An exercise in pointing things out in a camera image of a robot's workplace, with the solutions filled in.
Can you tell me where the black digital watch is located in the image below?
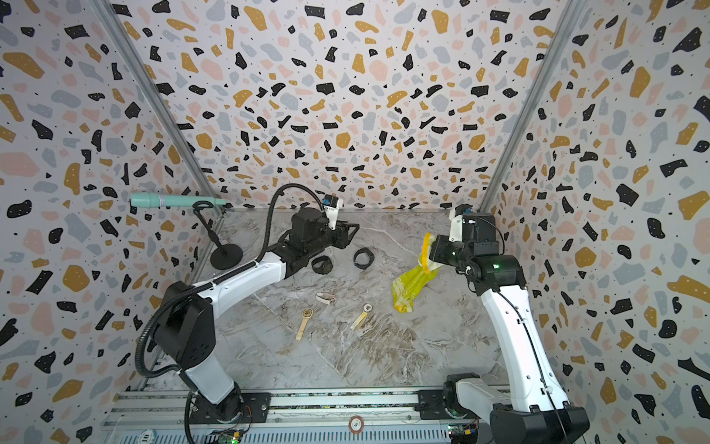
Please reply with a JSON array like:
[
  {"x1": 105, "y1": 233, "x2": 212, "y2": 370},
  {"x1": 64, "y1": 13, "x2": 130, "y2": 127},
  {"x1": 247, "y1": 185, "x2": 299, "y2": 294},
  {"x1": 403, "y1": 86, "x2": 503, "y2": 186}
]
[{"x1": 353, "y1": 247, "x2": 375, "y2": 270}]

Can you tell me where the yellow green white cloth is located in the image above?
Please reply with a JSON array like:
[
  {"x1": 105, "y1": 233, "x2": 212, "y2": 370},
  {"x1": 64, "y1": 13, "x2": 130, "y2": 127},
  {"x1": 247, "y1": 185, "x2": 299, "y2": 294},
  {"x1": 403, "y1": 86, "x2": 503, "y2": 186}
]
[{"x1": 392, "y1": 233, "x2": 441, "y2": 313}]

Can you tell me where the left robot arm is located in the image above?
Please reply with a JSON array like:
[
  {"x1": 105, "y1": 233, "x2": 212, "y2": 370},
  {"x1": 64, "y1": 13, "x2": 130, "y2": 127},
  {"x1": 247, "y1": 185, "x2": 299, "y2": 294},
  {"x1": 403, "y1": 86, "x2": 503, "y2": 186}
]
[{"x1": 135, "y1": 194, "x2": 360, "y2": 423}]

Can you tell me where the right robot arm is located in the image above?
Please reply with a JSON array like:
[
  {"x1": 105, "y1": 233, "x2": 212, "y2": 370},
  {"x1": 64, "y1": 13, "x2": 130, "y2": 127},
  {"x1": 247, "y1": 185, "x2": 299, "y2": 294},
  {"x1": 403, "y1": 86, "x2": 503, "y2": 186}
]
[{"x1": 420, "y1": 205, "x2": 590, "y2": 443}]

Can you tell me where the black watch middle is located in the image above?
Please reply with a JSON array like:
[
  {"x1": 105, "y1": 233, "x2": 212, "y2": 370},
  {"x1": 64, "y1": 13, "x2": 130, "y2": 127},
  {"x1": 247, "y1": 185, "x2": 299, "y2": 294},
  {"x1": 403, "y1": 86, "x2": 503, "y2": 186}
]
[{"x1": 311, "y1": 255, "x2": 333, "y2": 276}]

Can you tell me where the black microphone stand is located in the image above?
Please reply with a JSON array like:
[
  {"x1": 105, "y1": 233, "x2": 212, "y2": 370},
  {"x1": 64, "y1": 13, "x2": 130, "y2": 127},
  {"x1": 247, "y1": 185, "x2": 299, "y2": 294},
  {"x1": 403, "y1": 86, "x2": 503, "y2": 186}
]
[{"x1": 192, "y1": 200, "x2": 243, "y2": 270}]

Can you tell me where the red white round sticker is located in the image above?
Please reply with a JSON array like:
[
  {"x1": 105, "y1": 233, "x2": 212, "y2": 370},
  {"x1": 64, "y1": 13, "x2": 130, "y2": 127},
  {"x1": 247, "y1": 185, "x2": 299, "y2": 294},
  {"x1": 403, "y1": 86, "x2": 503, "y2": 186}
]
[{"x1": 349, "y1": 416, "x2": 364, "y2": 435}]

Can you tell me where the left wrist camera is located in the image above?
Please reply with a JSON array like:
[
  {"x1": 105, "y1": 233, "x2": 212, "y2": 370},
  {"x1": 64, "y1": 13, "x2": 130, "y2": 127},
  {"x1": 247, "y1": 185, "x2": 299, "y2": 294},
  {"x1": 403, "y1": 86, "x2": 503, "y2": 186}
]
[{"x1": 323, "y1": 194, "x2": 343, "y2": 231}]

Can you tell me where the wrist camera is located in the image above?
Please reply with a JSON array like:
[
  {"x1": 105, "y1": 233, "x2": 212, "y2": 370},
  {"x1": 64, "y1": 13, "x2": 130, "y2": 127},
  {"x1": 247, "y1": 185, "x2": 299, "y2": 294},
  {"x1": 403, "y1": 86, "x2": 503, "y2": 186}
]
[
  {"x1": 323, "y1": 194, "x2": 343, "y2": 231},
  {"x1": 449, "y1": 203, "x2": 473, "y2": 242}
]

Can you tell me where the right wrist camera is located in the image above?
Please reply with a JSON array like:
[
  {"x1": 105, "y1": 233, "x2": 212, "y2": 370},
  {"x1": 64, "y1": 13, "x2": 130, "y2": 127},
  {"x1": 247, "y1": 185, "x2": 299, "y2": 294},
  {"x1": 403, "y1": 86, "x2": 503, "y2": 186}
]
[{"x1": 449, "y1": 203, "x2": 473, "y2": 242}]

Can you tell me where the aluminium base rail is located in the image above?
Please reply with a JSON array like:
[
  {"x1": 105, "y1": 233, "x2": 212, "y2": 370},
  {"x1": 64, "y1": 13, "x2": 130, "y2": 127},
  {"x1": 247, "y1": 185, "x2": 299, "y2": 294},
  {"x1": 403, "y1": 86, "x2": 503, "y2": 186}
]
[{"x1": 98, "y1": 387, "x2": 495, "y2": 443}]

